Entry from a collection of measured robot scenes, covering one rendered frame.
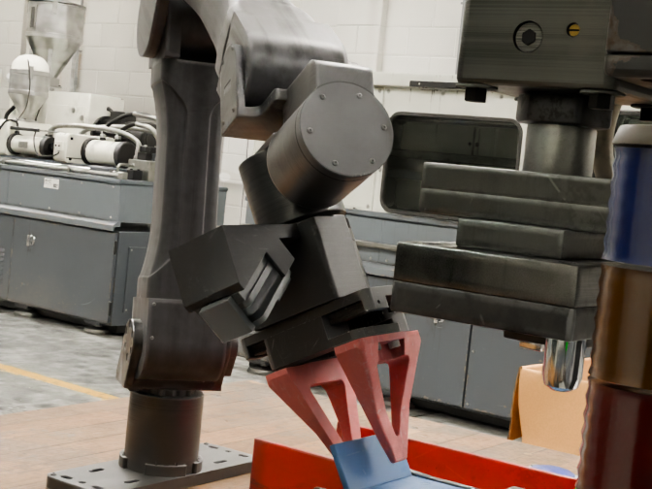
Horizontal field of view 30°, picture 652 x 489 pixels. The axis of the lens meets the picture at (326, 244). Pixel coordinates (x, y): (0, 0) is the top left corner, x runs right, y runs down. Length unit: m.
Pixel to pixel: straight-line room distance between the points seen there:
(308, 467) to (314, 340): 0.23
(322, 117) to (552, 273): 0.17
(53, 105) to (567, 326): 8.44
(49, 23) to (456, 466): 8.24
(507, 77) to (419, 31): 7.95
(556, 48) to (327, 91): 0.14
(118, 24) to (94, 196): 3.22
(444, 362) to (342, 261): 5.27
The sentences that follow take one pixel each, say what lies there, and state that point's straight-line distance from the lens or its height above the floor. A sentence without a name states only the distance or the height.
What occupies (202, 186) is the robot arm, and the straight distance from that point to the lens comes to 0.99.
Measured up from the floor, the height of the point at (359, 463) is 1.00.
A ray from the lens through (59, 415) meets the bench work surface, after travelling 1.26.
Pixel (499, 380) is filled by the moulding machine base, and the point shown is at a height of 0.25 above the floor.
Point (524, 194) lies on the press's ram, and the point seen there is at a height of 1.17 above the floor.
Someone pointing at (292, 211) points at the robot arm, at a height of 1.15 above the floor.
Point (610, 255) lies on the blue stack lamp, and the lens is 0.37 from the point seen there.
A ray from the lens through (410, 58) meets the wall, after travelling 8.59.
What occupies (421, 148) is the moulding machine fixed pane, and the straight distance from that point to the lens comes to 6.11.
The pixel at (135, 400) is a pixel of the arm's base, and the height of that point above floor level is 0.97.
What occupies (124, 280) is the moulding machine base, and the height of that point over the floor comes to 0.35.
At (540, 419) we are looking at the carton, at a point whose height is 0.61.
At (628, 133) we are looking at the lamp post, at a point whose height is 1.19.
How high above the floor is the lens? 1.17
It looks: 4 degrees down
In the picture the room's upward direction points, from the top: 6 degrees clockwise
